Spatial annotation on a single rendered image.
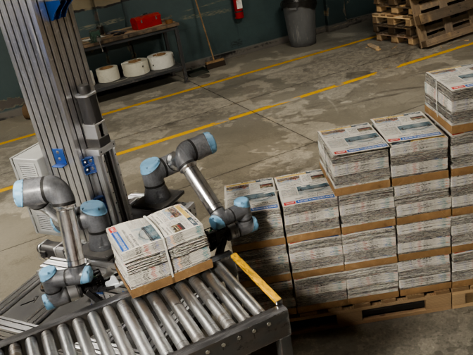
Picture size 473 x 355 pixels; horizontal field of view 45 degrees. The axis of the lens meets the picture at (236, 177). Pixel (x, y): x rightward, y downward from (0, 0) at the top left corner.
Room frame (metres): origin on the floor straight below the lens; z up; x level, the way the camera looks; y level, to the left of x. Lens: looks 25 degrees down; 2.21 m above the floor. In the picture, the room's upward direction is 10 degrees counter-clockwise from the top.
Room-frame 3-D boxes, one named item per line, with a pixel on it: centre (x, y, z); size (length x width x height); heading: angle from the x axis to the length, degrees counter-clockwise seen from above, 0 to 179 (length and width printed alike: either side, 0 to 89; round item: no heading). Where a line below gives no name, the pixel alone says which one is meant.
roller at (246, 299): (2.02, 0.08, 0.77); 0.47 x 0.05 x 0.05; 21
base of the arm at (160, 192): (2.97, 0.46, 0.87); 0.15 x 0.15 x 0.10
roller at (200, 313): (1.95, 0.26, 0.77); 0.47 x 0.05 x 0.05; 21
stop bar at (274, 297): (2.04, 0.00, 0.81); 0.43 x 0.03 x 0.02; 21
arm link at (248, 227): (2.49, -0.01, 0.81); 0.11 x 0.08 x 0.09; 112
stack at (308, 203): (2.76, -0.49, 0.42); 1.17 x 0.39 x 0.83; 89
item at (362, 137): (2.74, -0.62, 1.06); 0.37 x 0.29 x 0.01; 0
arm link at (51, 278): (2.14, 0.86, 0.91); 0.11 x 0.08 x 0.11; 87
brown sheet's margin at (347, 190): (2.76, -0.62, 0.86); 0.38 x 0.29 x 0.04; 0
